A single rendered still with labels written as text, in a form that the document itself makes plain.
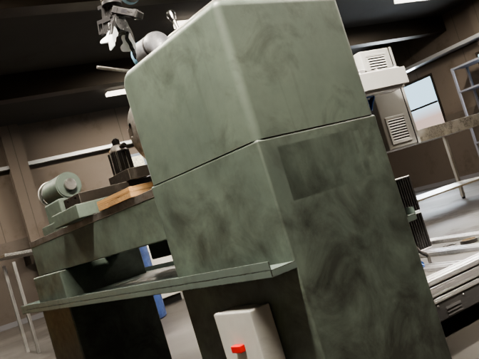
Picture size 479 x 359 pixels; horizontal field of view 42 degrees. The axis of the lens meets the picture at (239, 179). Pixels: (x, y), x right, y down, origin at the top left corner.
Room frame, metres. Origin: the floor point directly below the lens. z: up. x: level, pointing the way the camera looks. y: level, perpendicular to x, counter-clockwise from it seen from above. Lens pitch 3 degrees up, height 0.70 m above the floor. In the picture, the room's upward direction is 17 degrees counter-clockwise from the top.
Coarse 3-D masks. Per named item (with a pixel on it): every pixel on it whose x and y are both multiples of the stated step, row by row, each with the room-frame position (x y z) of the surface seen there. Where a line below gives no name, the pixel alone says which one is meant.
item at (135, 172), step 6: (132, 168) 2.72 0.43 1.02; (138, 168) 2.74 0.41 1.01; (144, 168) 2.75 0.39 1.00; (120, 174) 2.76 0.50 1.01; (126, 174) 2.72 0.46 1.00; (132, 174) 2.71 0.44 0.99; (138, 174) 2.73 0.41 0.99; (144, 174) 2.75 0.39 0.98; (114, 180) 2.83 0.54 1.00; (120, 180) 2.78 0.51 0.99; (126, 180) 2.74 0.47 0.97
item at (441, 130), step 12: (456, 120) 7.51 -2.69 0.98; (468, 120) 7.61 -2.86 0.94; (420, 132) 7.19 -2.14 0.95; (432, 132) 7.28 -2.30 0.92; (444, 132) 7.38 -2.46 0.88; (444, 144) 8.33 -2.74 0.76; (456, 168) 8.32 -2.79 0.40; (456, 180) 8.33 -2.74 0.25; (468, 180) 7.83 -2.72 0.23; (432, 192) 7.64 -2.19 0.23
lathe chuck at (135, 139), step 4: (128, 112) 2.25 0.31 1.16; (128, 116) 2.24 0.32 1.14; (132, 116) 2.22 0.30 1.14; (128, 120) 2.24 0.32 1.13; (132, 120) 2.21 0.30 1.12; (128, 124) 2.24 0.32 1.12; (132, 124) 2.21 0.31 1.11; (132, 128) 2.22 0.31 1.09; (136, 128) 2.19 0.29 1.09; (136, 132) 2.20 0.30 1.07; (132, 136) 2.24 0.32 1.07; (136, 136) 2.21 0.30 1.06; (132, 140) 2.24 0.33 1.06; (136, 140) 2.22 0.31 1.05; (136, 144) 2.23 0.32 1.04; (140, 144) 2.21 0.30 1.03; (136, 148) 2.24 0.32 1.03; (140, 148) 2.23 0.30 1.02; (140, 152) 2.25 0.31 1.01; (144, 156) 2.25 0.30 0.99
